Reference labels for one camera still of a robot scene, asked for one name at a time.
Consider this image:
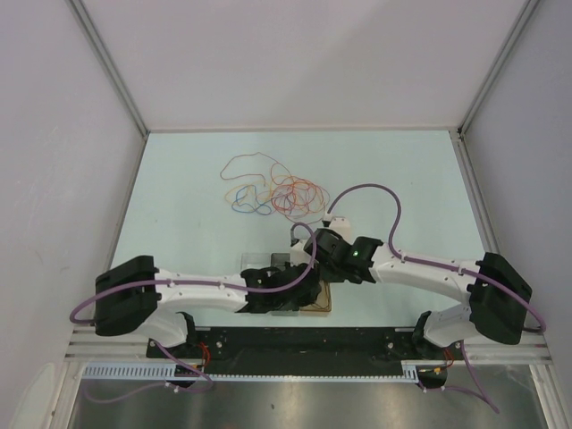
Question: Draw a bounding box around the yellow thin cable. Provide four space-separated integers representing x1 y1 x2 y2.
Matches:
225 176 314 211

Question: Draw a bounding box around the left aluminium corner post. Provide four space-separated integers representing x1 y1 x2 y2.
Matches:
65 0 149 140

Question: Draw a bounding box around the blue thin cable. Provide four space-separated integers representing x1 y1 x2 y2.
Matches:
231 185 273 216

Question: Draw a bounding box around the right aluminium corner post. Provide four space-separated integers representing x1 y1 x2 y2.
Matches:
457 0 543 138

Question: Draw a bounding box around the dark grey plastic bin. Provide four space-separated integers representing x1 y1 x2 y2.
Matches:
270 253 290 271

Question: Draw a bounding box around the aluminium corner post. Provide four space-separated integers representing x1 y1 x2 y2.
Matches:
65 0 149 140
457 0 543 138

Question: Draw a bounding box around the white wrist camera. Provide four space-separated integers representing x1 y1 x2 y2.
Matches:
322 214 351 235
290 222 314 249

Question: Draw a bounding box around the aluminium frame rail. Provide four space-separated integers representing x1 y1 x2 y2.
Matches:
64 327 552 365

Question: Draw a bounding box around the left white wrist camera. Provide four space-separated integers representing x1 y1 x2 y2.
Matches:
290 222 314 249

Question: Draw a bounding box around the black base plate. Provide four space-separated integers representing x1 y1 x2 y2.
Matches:
147 324 448 376

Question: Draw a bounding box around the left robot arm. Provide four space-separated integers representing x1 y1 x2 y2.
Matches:
93 256 322 358

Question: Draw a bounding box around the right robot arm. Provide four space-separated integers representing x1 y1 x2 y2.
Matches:
290 228 532 358

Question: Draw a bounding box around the white slotted cable duct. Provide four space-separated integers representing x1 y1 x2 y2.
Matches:
82 360 424 383

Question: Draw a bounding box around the amber plastic bin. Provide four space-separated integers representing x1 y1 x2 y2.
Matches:
299 282 332 315

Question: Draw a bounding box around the clear plastic bin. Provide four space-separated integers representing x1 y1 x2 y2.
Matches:
240 253 272 270

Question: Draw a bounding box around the orange thin cable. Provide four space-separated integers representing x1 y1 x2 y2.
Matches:
220 152 291 198

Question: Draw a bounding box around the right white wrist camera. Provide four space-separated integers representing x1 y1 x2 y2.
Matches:
322 214 351 235

